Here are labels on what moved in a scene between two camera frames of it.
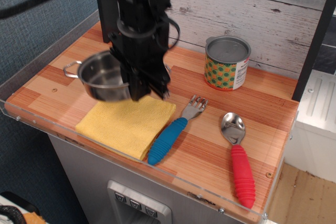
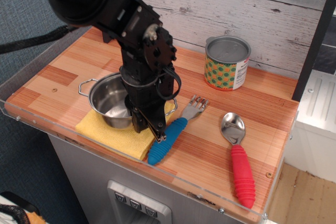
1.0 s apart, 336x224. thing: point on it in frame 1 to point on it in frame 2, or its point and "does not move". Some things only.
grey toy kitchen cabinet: (111, 192) does not move
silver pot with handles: (100, 76) to (107, 96)
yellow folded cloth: (130, 128) does not move
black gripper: (139, 44) to (150, 95)
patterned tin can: (227, 59) does not move
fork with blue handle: (168, 137) does not move
